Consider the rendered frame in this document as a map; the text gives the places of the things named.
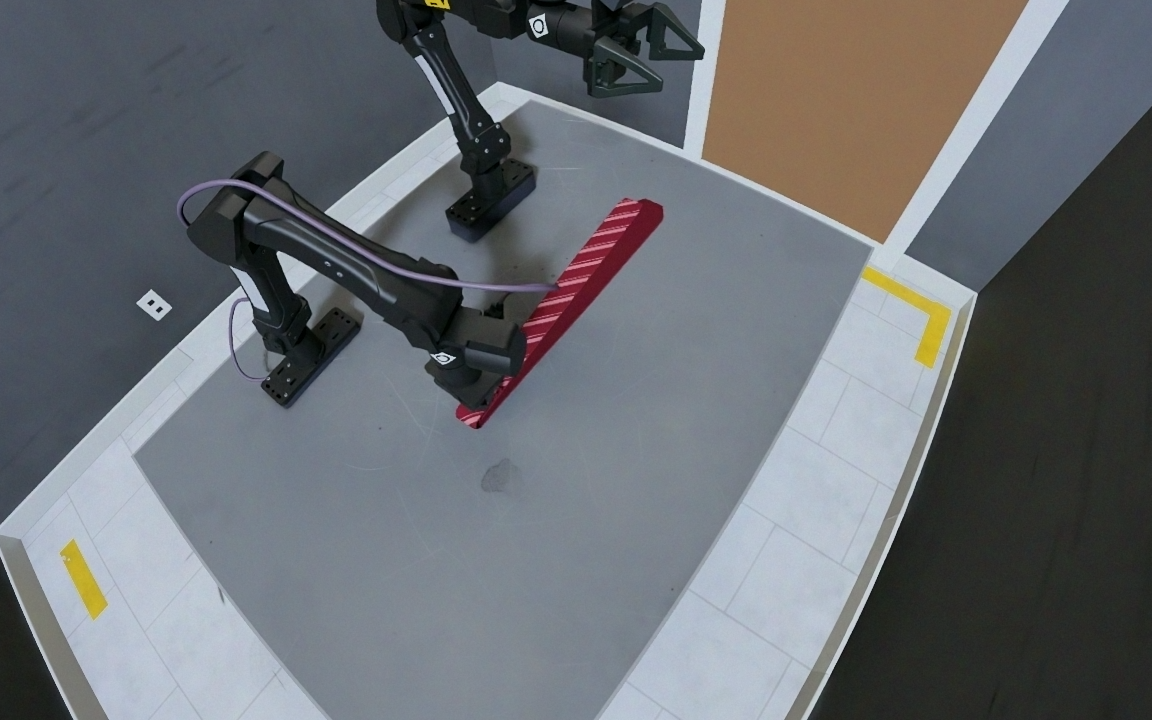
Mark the red striped necktie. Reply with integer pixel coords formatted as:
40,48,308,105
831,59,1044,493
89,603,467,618
456,198,664,429

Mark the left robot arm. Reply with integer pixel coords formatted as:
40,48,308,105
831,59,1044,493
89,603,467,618
376,0,577,229

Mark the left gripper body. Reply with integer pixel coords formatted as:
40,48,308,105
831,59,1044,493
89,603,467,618
558,0,659,96

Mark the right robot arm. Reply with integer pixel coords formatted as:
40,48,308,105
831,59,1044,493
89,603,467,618
185,151,526,406

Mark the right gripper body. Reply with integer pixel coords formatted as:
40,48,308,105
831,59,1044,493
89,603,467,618
424,306,505,410

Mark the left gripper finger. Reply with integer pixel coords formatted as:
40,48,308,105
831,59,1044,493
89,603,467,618
649,3,705,61
592,36,664,99

